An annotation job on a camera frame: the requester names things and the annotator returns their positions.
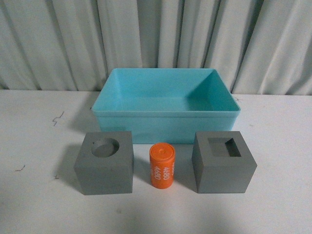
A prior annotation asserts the gray cube with round hole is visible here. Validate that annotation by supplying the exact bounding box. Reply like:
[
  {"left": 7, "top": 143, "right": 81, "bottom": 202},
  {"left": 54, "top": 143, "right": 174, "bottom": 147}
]
[{"left": 74, "top": 131, "right": 134, "bottom": 195}]

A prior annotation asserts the gray cube with square hole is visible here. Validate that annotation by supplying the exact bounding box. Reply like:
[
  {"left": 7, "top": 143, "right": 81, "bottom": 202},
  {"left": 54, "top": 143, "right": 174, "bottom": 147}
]
[{"left": 192, "top": 131, "right": 257, "bottom": 194}]

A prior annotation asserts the light blue plastic box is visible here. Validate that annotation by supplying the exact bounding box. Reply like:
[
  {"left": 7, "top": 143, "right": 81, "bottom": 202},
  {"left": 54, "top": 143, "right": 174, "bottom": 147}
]
[{"left": 92, "top": 68, "right": 240, "bottom": 144}]

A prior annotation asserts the orange cylinder labelled 4680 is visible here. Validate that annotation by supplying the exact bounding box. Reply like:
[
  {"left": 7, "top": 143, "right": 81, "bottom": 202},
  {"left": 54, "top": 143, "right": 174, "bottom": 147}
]
[{"left": 149, "top": 142, "right": 176, "bottom": 189}]

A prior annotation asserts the white pleated curtain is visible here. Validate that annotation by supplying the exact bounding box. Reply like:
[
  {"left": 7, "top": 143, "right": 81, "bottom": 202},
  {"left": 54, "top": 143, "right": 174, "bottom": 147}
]
[{"left": 0, "top": 0, "right": 312, "bottom": 96}]

